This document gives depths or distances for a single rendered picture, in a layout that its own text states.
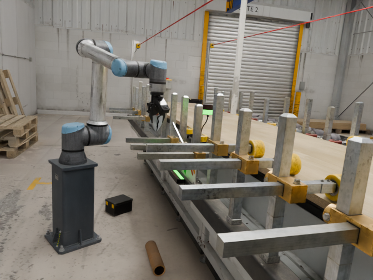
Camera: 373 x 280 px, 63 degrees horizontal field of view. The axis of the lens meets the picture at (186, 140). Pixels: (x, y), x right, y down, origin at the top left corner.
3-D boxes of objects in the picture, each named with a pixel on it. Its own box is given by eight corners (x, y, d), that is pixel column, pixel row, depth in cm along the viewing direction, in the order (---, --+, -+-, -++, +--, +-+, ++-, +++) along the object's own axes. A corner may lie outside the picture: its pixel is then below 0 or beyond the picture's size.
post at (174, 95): (168, 163, 209) (172, 93, 200) (167, 161, 212) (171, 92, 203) (173, 163, 210) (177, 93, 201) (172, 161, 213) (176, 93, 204)
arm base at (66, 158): (64, 166, 204) (64, 152, 202) (54, 160, 217) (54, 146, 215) (91, 163, 217) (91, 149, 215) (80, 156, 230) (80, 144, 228)
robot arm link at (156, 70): (160, 60, 169) (171, 60, 162) (158, 83, 172) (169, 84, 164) (145, 59, 163) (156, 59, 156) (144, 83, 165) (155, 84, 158)
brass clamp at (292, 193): (287, 204, 80) (290, 185, 79) (261, 186, 93) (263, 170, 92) (307, 203, 82) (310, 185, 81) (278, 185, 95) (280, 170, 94)
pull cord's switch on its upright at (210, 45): (203, 117, 452) (210, 40, 431) (200, 116, 465) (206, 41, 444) (208, 118, 454) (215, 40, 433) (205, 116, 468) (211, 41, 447)
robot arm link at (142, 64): (130, 60, 171) (142, 60, 162) (147, 62, 178) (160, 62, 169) (129, 77, 173) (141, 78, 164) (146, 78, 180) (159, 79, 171)
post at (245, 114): (230, 235, 116) (243, 108, 106) (226, 230, 119) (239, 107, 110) (238, 234, 117) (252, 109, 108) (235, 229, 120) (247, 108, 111)
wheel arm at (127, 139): (126, 144, 194) (126, 137, 193) (125, 143, 197) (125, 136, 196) (191, 144, 207) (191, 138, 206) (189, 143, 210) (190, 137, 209)
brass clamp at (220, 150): (215, 156, 127) (216, 144, 126) (204, 148, 139) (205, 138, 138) (228, 156, 129) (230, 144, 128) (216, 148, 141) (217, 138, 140)
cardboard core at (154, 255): (153, 265, 190) (145, 240, 218) (152, 276, 191) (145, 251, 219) (165, 264, 192) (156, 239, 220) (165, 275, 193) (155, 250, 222)
